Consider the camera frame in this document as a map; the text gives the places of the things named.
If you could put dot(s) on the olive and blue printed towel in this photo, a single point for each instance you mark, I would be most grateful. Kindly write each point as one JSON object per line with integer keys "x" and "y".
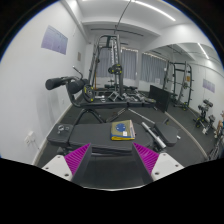
{"x": 121, "y": 131}

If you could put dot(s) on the black squat rack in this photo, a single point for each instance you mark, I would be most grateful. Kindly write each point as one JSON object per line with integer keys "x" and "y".
{"x": 189, "y": 81}

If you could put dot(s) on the short ceiling light strip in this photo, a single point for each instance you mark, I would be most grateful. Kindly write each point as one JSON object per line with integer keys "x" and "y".
{"x": 203, "y": 50}

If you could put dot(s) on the person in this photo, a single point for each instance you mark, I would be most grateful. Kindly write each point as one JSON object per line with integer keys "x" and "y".
{"x": 220, "y": 125}

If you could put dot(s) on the chrome barbell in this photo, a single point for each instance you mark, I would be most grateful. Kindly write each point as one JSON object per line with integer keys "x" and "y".
{"x": 153, "y": 135}

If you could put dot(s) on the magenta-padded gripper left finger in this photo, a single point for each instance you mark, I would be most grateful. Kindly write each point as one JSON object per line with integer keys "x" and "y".
{"x": 78, "y": 156}

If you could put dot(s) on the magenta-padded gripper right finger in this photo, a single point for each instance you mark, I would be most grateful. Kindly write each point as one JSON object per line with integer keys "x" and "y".
{"x": 146, "y": 156}

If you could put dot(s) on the group of floor dumbbells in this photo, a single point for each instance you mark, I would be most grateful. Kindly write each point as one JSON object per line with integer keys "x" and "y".
{"x": 133, "y": 97}

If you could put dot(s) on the long ceiling light strip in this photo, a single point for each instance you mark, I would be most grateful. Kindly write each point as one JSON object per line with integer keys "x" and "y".
{"x": 155, "y": 9}

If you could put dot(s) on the black upright panel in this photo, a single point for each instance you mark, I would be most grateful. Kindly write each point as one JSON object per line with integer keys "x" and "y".
{"x": 160, "y": 98}

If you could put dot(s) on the black bench with roller pads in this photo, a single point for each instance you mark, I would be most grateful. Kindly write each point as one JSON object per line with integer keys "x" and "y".
{"x": 106, "y": 104}

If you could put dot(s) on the chrome spring barbell collar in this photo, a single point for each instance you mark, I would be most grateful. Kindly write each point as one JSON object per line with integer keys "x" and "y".
{"x": 61, "y": 128}

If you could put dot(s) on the small purple wall poster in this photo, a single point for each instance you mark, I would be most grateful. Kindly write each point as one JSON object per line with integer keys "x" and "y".
{"x": 209, "y": 85}

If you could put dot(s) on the black padded flat weight bench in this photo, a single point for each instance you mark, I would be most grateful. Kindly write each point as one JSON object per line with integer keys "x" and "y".
{"x": 90, "y": 135}

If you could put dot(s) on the dumbbell rack with dumbbells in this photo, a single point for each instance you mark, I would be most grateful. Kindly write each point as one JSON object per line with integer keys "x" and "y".
{"x": 202, "y": 116}

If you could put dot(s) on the black yellow-marked weight plate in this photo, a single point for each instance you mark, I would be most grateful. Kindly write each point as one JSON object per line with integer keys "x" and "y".
{"x": 86, "y": 95}

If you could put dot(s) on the grey window curtain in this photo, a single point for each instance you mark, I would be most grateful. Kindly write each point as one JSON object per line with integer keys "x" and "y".
{"x": 152, "y": 68}
{"x": 130, "y": 65}

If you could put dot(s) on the beige wall panel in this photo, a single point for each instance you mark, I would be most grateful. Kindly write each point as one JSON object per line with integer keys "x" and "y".
{"x": 79, "y": 56}

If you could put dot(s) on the large purple wall poster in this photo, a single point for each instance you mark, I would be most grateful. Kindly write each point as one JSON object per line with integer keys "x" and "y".
{"x": 54, "y": 40}

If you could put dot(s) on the white wall socket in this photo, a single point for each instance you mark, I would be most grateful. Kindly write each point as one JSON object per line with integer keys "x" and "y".
{"x": 29, "y": 138}

